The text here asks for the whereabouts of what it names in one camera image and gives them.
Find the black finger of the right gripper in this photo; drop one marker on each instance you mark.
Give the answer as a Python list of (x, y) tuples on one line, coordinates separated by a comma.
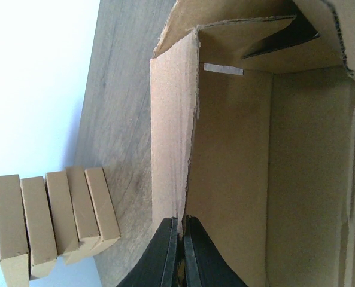
[(299, 31)]

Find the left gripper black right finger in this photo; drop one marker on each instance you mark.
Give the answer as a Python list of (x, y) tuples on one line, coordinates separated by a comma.
[(204, 266)]

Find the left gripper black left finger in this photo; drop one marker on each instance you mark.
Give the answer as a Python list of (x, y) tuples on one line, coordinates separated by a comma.
[(158, 264)]

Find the brown cardboard box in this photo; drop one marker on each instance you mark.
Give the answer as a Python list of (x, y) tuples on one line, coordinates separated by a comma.
[(260, 150)]

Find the bottom folded cardboard box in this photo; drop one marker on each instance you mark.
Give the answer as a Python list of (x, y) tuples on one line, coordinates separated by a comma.
[(103, 208)]

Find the folded cardboard box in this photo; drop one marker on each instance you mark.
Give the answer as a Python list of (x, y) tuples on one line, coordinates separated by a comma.
[(14, 251), (42, 244), (84, 215), (62, 216), (103, 208)]

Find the top folded cardboard box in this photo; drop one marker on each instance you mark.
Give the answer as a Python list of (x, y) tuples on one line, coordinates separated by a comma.
[(14, 251)]

